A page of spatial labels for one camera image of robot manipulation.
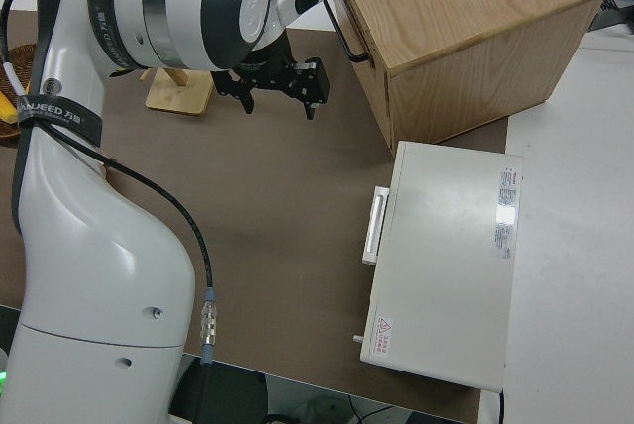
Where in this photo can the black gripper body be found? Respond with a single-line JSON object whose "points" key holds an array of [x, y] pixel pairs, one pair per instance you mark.
{"points": [[287, 78]]}

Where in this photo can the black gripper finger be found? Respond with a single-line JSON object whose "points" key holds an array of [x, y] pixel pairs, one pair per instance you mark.
{"points": [[311, 109], [247, 102]]}

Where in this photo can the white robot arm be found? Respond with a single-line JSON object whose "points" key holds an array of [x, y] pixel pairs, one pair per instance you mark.
{"points": [[89, 255]]}

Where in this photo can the bamboo mug tree stand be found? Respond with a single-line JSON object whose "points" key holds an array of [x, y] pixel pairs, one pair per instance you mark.
{"points": [[173, 97]]}

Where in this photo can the brown table mat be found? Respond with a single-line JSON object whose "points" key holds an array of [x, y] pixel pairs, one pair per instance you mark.
{"points": [[272, 196]]}

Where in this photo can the light wooden cabinet box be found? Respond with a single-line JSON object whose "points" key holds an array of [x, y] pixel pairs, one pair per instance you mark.
{"points": [[470, 23]]}

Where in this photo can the white toaster oven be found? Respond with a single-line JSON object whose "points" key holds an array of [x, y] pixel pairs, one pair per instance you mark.
{"points": [[446, 255]]}

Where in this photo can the brown wicker basket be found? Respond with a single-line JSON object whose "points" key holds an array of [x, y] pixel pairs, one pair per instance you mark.
{"points": [[20, 60]]}

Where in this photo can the yellow corn cob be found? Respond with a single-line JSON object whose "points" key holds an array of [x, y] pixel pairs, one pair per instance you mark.
{"points": [[6, 108]]}

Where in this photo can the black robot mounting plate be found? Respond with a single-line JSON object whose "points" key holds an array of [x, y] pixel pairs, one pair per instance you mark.
{"points": [[233, 394]]}

